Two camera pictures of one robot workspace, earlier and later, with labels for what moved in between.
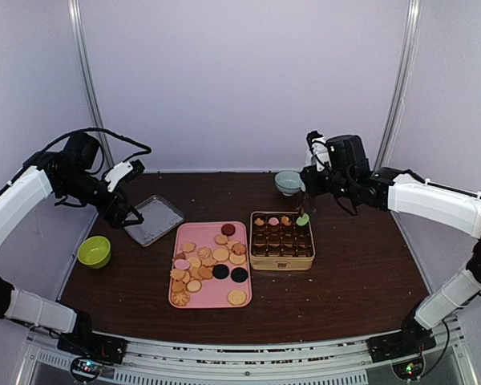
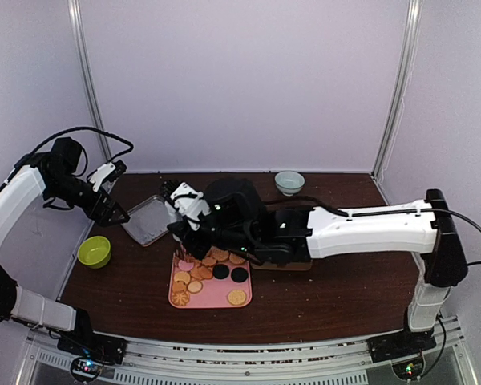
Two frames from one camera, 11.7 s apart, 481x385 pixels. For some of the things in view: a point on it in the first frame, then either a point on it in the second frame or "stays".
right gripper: [312, 185] → [179, 228]
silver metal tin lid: [160, 217] stays
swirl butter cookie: [180, 298] stays
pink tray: [210, 265] stays
